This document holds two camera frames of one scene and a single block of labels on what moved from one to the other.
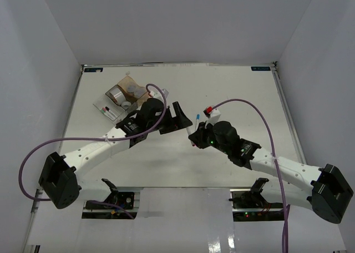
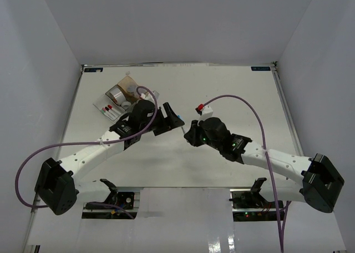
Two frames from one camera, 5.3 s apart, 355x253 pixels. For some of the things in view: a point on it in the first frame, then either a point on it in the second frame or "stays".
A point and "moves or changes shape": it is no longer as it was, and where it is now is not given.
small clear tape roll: x=126 y=105 stays
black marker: x=109 y=110 stays
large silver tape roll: x=118 y=96 stays
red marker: x=189 y=131 moves or changes shape
